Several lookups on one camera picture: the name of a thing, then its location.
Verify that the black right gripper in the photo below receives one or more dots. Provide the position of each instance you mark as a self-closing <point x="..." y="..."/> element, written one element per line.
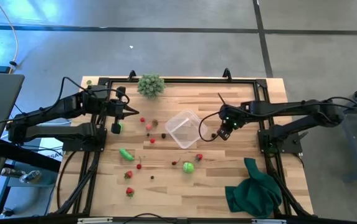
<point x="232" y="115"/>

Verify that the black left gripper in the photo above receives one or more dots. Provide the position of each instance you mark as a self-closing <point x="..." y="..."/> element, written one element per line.
<point x="117" y="109"/>

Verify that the green toy bell pepper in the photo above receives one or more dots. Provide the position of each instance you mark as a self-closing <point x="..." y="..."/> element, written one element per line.
<point x="121" y="128"/>

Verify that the pink toy fruit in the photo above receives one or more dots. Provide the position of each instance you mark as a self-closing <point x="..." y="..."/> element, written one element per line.
<point x="148" y="127"/>

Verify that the red toy strawberry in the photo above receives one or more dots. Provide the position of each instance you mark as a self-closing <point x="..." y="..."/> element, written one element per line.
<point x="155" y="122"/>
<point x="199" y="157"/>
<point x="130" y="191"/>
<point x="128" y="175"/>

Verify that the green toy cucumber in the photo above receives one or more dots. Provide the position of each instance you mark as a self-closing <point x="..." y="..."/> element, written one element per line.
<point x="126" y="154"/>

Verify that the clear plastic tupperware container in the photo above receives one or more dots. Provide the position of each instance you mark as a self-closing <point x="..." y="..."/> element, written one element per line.
<point x="186" y="129"/>

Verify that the bright red toy cherry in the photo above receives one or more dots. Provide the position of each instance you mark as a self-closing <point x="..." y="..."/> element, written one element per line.
<point x="139" y="166"/>

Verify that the light green toy lime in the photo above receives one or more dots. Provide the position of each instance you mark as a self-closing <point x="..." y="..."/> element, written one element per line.
<point x="188" y="168"/>

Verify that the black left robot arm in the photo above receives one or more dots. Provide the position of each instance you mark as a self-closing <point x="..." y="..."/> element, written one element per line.
<point x="66" y="105"/>

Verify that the green artificial potted plant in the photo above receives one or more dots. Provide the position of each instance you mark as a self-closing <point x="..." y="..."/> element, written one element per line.
<point x="150" y="86"/>

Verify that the small green leaf piece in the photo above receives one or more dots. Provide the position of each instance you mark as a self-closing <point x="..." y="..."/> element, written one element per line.
<point x="89" y="82"/>

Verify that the dark green cloth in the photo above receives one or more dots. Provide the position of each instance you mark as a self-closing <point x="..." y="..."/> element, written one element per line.
<point x="253" y="193"/>

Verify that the white paper sign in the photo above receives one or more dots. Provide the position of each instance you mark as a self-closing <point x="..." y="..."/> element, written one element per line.
<point x="52" y="154"/>

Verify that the white label strip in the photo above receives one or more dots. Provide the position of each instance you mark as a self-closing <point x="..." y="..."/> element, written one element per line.
<point x="94" y="221"/>
<point x="268" y="221"/>

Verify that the clear plastic bottle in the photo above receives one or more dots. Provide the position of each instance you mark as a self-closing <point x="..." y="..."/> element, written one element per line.
<point x="30" y="177"/>

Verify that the black round object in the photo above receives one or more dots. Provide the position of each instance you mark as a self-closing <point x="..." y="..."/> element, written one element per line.
<point x="7" y="212"/>

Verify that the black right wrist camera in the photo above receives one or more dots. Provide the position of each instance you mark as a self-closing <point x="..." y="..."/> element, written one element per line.
<point x="225" y="133"/>

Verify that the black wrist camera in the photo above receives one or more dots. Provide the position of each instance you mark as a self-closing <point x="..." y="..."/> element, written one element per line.
<point x="225" y="133"/>
<point x="121" y="92"/>

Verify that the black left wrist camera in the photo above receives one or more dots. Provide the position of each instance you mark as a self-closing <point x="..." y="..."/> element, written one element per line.
<point x="121" y="92"/>

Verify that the black frame bracket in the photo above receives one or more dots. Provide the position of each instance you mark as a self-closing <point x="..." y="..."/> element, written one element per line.
<point x="132" y="75"/>
<point x="227" y="74"/>

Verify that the black aluminium table frame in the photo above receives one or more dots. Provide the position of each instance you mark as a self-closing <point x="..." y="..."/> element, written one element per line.
<point x="197" y="80"/>

